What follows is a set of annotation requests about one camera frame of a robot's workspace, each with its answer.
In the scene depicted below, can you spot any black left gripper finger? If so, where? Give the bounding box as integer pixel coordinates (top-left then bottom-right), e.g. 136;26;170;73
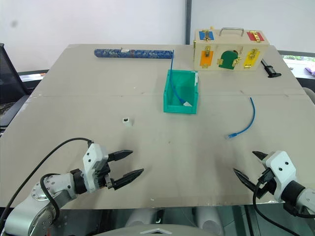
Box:
114;168;145;191
108;149;134;163

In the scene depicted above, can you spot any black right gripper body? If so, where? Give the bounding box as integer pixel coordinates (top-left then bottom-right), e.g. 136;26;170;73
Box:
256;169;277;200

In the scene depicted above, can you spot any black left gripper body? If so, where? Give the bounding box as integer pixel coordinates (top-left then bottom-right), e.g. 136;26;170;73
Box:
96;161;117;190

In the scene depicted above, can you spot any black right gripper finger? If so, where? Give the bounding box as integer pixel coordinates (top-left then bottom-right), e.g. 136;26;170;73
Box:
252;150;269;163
233;168;258;191

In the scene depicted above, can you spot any white rounded cylinder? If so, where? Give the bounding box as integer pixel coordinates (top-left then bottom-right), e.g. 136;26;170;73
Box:
196;207;225;235
125;207;165;229

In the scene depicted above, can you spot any grey robot torso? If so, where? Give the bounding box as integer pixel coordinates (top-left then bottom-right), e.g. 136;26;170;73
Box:
94;225;222;236

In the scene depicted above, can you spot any green plastic bin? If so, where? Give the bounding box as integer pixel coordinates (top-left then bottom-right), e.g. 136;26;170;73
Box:
162;69;199;116

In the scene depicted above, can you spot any black caliper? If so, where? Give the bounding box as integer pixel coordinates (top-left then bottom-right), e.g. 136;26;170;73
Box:
261;58;282;79

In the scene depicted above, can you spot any blue patterned tube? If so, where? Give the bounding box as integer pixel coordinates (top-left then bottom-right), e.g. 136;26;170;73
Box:
94;48;173;60

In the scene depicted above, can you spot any wooden lock box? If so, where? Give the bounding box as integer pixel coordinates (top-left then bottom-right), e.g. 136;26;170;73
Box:
193;25;270;72

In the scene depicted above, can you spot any black mesh chair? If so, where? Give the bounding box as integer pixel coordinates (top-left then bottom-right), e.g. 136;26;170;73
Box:
0;43;30;105

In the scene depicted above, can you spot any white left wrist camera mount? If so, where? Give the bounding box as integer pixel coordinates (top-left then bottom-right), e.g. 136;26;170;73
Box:
82;144;109;194

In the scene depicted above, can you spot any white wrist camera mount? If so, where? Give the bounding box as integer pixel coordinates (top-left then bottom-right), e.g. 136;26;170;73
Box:
82;144;109;194
261;150;297;204

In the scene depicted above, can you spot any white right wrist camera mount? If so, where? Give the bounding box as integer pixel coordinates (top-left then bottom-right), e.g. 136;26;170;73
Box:
261;150;297;204

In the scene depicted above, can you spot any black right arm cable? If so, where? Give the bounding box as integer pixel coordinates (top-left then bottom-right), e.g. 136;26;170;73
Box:
252;172;311;236

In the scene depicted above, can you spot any blue Ethernet cable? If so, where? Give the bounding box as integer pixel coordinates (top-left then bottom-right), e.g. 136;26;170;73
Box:
224;97;256;141

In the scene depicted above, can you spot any blue cable with white tag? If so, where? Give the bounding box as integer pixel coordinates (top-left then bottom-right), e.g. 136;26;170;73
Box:
169;49;193;108

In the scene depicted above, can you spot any grey window frame post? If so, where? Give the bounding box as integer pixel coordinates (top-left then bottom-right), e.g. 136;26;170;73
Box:
184;0;192;46

